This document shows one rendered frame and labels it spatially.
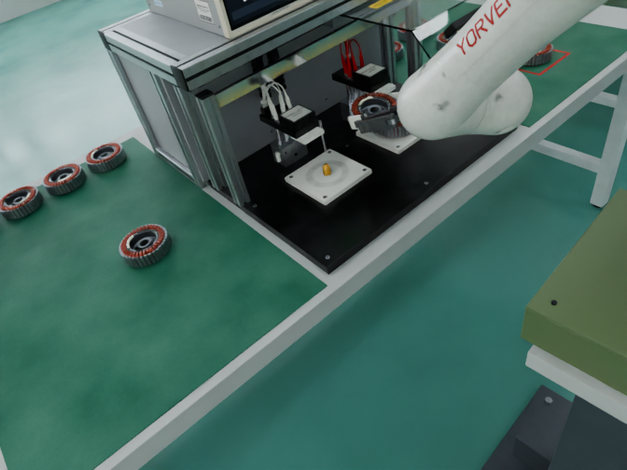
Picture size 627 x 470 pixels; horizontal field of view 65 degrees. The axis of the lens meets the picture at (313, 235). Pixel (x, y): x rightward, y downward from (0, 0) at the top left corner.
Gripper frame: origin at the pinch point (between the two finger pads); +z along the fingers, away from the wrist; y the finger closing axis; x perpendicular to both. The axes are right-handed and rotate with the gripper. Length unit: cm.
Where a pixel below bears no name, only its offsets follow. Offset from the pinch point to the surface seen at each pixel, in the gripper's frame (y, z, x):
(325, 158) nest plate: -9.6, 14.0, -7.7
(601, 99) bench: 146, 51, -60
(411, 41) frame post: 28.8, 17.2, 7.2
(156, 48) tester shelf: -33.3, 19.0, 30.8
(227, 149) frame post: -31.8, 10.9, 6.2
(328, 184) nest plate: -15.1, 5.8, -11.0
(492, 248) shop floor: 55, 42, -82
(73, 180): -63, 59, 11
